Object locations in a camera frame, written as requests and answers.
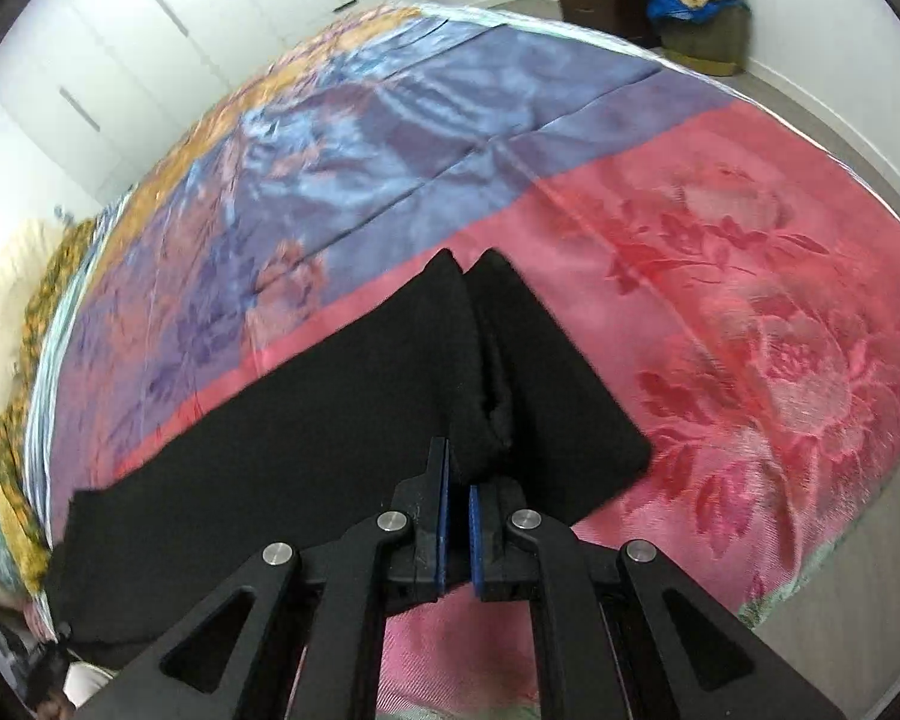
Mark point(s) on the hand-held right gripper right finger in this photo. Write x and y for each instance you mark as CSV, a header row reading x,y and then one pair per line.
x,y
476,532

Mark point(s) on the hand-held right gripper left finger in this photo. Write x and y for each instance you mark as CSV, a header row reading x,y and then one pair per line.
x,y
442,521

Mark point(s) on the black pants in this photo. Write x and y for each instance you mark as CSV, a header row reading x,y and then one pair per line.
x,y
270,465

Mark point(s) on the floral pink and blue blanket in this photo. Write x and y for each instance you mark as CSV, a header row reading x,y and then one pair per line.
x,y
570,255

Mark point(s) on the yellow floral cloth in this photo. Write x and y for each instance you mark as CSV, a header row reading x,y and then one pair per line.
x,y
37,330

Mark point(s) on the green laundry basket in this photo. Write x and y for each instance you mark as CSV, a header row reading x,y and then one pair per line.
x,y
709,41

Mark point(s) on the white wardrobe doors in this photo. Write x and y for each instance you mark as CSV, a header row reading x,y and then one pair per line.
x,y
157,37

